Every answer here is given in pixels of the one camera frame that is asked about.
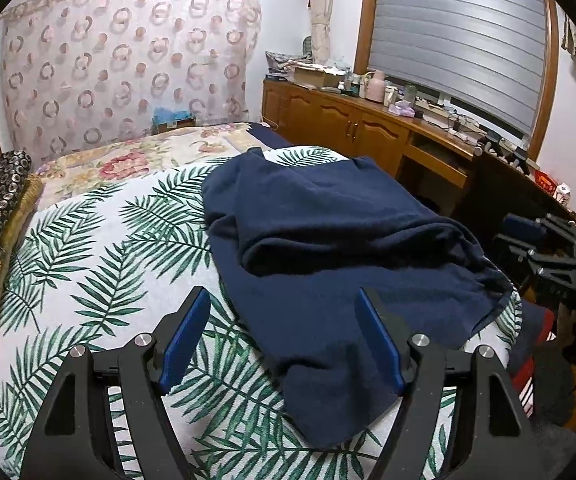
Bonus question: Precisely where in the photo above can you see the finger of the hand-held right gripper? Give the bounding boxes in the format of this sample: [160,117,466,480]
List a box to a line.
[504,213,548,247]
[496,232,536,263]

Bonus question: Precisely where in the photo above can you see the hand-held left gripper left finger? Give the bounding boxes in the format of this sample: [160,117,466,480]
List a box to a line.
[18,286,212,480]

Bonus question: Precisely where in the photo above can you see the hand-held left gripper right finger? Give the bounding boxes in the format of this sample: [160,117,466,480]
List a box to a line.
[355,287,541,480]

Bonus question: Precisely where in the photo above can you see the navy t-shirt with orange print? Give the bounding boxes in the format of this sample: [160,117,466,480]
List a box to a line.
[202,147,523,448]

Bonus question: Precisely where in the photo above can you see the dark wooden desk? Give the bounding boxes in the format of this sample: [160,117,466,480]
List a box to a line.
[470,150,576,291]

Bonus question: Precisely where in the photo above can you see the red basket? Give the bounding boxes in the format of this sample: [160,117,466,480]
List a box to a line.
[535,170,559,194]

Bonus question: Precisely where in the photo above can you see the red cloth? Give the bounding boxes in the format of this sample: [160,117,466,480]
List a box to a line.
[510,309,557,392]

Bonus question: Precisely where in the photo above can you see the palm leaf printed blanket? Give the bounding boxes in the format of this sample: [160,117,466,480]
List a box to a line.
[0,147,523,480]

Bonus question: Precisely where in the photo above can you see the grey cloth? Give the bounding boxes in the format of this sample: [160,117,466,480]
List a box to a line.
[532,344,576,427]

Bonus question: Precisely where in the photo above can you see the floral bedspread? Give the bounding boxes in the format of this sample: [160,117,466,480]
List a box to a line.
[33,122,269,211]

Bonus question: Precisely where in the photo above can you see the pink thermos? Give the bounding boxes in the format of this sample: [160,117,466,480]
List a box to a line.
[365,71,386,103]

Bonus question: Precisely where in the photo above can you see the grey window shutter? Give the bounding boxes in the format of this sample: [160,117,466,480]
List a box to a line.
[368,0,553,136]

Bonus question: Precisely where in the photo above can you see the navy blanket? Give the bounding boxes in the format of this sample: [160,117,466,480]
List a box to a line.
[245,121,543,376]

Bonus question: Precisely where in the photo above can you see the wooden cabinet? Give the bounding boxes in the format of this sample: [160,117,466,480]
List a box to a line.
[262,79,473,196]

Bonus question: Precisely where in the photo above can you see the cardboard box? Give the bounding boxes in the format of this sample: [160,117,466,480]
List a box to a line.
[293,62,341,90]

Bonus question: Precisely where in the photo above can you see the circle patterned curtain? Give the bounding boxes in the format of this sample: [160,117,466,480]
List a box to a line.
[0,0,263,153]

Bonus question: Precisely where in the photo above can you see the patterned bag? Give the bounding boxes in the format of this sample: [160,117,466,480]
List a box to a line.
[265,51,299,81]

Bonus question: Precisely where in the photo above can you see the beige tied curtain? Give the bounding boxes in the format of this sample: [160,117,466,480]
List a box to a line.
[309,0,337,63]

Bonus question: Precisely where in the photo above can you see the wooden window frame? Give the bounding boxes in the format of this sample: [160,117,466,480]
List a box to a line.
[355,0,562,161]

